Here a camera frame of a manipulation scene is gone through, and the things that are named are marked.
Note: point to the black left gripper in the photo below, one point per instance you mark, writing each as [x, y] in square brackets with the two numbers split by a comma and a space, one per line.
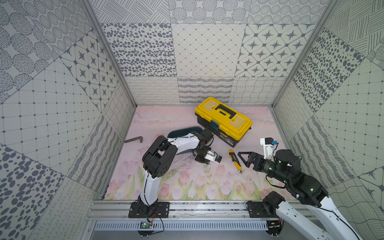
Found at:
[202, 155]

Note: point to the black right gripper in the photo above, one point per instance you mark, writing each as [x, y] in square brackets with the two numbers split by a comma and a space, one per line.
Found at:
[250, 160]

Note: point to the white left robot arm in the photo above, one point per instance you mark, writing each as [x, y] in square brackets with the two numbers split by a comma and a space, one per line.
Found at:
[160, 155]

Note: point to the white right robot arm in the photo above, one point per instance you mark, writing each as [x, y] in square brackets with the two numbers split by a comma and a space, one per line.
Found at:
[311, 193]

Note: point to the teal plastic storage box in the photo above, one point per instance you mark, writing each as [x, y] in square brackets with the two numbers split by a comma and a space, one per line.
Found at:
[185, 139]

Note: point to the yellow black utility knife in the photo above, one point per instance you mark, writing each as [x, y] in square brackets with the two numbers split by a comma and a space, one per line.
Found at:
[235, 161]

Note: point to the yellow black toolbox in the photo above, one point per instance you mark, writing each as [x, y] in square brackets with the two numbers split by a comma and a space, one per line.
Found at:
[223, 121]

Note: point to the dark metal L-shaped wrench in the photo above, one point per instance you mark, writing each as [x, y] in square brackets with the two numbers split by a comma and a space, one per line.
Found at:
[139, 138]

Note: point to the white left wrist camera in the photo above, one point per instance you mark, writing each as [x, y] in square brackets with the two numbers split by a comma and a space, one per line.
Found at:
[213, 157]

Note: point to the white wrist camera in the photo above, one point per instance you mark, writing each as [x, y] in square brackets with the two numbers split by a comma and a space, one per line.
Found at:
[213, 157]
[269, 145]

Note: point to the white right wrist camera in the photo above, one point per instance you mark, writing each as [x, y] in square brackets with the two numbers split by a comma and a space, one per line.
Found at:
[269, 145]

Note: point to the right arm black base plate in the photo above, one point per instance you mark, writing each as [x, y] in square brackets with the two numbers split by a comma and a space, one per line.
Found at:
[262, 209]

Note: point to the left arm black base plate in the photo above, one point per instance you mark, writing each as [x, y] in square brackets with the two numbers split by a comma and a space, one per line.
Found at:
[157, 210]

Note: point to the aluminium mounting rail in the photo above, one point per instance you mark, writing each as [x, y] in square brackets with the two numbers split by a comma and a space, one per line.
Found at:
[178, 210]

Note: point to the white slotted cable duct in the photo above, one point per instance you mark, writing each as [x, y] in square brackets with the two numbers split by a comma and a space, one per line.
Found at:
[206, 225]

